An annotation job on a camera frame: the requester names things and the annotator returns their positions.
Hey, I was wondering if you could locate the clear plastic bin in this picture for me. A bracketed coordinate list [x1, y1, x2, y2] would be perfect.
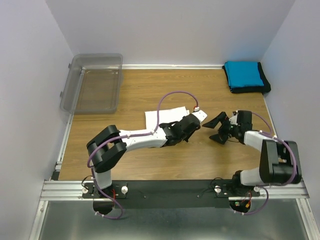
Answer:
[60, 53, 124, 115]

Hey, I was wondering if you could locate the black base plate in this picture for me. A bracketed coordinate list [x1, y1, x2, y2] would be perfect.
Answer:
[82, 179, 261, 216]

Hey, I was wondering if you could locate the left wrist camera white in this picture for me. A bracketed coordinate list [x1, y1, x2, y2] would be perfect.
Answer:
[192, 106, 208, 123]

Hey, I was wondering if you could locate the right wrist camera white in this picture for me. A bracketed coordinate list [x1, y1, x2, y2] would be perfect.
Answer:
[229, 111, 238, 125]

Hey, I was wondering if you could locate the white t shirt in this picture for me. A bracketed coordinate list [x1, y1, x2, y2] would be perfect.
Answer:
[144, 106, 190, 130]

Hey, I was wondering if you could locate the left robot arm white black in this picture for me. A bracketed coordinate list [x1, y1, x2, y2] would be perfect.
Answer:
[86, 110, 208, 198]

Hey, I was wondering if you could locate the folded blue t shirt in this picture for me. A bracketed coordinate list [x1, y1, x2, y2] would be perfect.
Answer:
[224, 61, 264, 89]

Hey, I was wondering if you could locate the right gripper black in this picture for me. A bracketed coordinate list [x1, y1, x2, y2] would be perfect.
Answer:
[202, 111, 240, 145]

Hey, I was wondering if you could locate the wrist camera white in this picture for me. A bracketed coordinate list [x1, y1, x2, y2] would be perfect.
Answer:
[192, 106, 208, 123]
[229, 111, 238, 125]

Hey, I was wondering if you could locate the folded black t shirt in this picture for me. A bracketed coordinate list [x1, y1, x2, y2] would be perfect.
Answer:
[222, 62, 271, 94]

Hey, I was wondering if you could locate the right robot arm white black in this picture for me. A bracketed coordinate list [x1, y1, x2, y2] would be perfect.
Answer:
[202, 110, 302, 196]

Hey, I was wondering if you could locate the aluminium frame rail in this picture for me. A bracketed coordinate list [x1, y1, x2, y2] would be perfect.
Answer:
[29, 180, 310, 240]

